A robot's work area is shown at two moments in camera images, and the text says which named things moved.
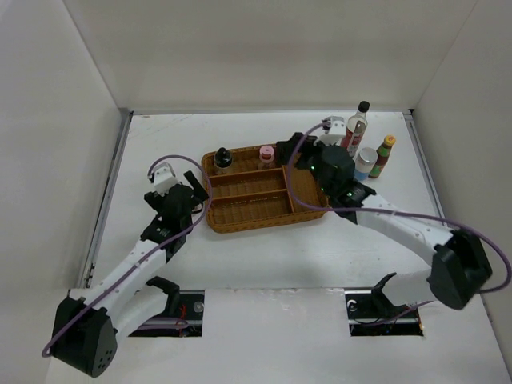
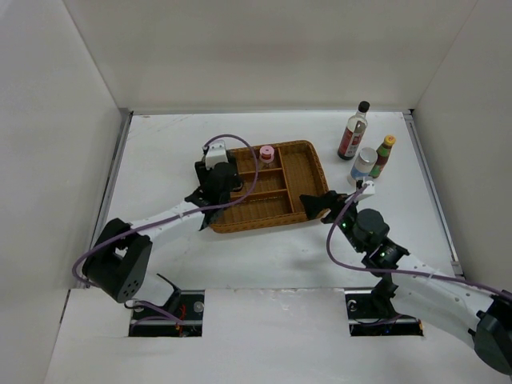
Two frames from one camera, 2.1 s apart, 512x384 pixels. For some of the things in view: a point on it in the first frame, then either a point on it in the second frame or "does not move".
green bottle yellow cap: (383, 153) does not move
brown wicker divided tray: (251, 198) does not move
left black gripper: (156, 200) to (204, 173)
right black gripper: (312, 148) to (313, 204)
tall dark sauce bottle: (356, 127) does not move
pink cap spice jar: (266, 154) does not move
